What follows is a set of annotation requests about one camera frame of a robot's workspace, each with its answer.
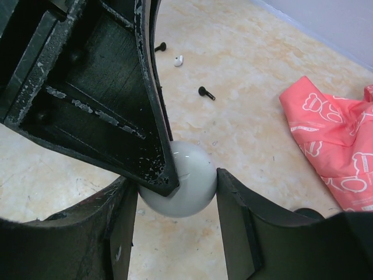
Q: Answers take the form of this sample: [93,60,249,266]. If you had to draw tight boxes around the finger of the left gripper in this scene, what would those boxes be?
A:
[1,1,179,197]

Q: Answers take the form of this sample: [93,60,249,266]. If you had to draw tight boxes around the black earbud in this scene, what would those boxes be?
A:
[198,86,216,101]
[154,42,167,52]

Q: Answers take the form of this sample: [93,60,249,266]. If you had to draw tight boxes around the black earbud charging case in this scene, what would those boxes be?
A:
[294,208,324,221]

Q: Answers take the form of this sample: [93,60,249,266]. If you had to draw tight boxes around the black earbud near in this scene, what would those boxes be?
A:
[198,86,216,101]

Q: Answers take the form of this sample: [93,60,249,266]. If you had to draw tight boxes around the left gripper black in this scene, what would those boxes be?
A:
[1,1,72,122]

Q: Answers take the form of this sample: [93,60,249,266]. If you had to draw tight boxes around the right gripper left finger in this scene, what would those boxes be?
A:
[1,177,138,279]

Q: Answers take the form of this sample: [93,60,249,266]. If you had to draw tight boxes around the white earbud charging case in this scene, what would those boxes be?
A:
[139,141,217,218]

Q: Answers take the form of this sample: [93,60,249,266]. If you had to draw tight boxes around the crumpled pink printed cloth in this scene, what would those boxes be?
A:
[279,76,372,212]

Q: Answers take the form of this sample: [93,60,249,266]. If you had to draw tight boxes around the black earbud far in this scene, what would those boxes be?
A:
[154,42,167,52]

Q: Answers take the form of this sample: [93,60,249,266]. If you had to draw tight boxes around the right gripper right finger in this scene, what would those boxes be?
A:
[217,169,372,279]

